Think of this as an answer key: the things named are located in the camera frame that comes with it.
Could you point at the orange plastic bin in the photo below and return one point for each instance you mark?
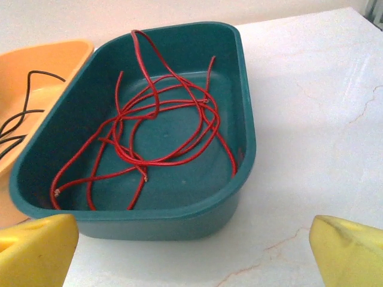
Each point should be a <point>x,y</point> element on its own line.
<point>30,56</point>

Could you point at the teal plastic bin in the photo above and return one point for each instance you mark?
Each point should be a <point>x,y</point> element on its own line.
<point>179,191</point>

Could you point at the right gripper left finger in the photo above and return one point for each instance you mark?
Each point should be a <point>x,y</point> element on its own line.
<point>33,257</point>

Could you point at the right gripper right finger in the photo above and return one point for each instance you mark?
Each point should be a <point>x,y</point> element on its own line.
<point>353,257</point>

